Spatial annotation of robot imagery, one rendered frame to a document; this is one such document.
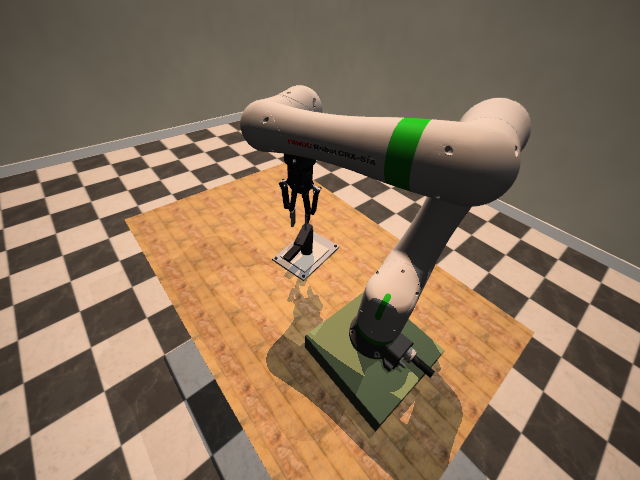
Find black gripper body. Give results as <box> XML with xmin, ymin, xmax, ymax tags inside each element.
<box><xmin>286</xmin><ymin>165</ymin><xmax>314</xmax><ymax>194</ymax></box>

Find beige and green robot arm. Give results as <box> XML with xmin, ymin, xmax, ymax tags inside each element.
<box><xmin>240</xmin><ymin>85</ymin><xmax>531</xmax><ymax>378</ymax></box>

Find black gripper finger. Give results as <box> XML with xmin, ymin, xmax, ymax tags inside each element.
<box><xmin>300</xmin><ymin>184</ymin><xmax>322</xmax><ymax>231</ymax></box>
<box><xmin>279</xmin><ymin>179</ymin><xmax>297</xmax><ymax>227</ymax></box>

